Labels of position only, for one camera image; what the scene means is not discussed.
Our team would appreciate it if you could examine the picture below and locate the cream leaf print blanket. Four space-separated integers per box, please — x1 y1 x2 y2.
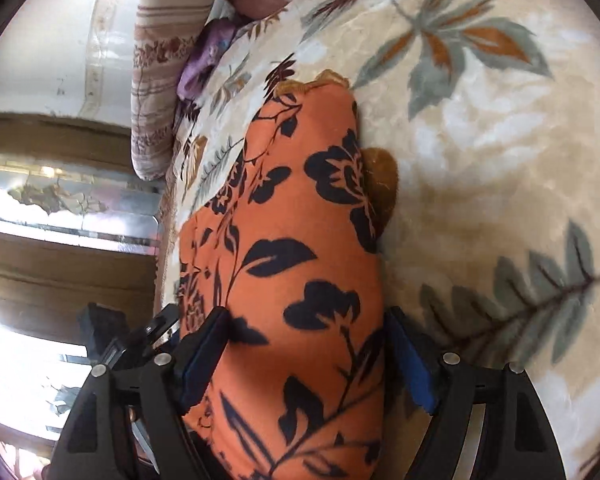
156 0 600 480

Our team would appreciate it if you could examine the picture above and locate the brown wooden furniture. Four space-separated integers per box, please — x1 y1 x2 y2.
0 112 165 458

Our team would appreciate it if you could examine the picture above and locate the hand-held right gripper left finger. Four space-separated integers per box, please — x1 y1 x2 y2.
50 306 231 480

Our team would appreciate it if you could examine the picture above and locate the orange floral garment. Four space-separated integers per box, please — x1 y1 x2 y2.
176 71 402 480

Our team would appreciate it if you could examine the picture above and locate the purple cloth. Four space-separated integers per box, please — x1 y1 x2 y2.
175 14 255 105

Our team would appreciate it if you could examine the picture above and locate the beige striped bolster pillow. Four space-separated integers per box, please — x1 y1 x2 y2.
130 0 239 182

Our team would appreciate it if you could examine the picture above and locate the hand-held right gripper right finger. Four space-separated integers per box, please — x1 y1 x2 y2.
384 306 567 480

